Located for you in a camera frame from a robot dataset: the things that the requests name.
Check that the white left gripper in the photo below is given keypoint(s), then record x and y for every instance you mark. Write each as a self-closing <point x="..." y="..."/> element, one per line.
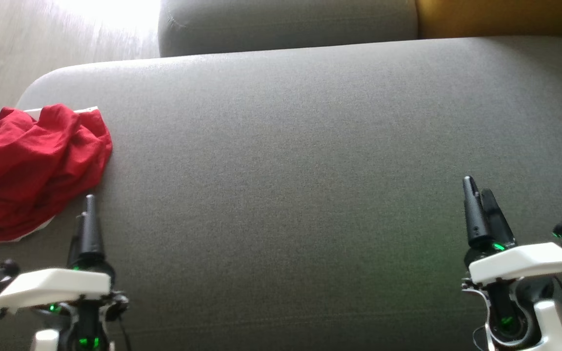
<point x="51" y="287"/>

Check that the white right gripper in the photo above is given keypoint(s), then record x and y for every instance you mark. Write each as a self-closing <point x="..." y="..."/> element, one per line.
<point x="520" y="261"/>

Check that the red jersey shirt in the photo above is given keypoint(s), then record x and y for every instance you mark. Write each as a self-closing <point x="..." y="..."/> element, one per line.
<point x="66" y="141"/>

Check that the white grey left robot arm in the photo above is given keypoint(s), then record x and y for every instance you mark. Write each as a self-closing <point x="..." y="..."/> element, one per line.
<point x="86" y="334"/>

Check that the large yellow sofa back cushion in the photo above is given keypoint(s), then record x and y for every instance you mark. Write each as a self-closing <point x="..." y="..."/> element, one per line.
<point x="495" y="17"/>

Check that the large grey sofa ottoman seat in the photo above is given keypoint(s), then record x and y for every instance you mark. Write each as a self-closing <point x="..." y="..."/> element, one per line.
<point x="286" y="170"/>

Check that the grey back cushion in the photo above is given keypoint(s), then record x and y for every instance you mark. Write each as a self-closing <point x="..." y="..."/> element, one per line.
<point x="286" y="24"/>

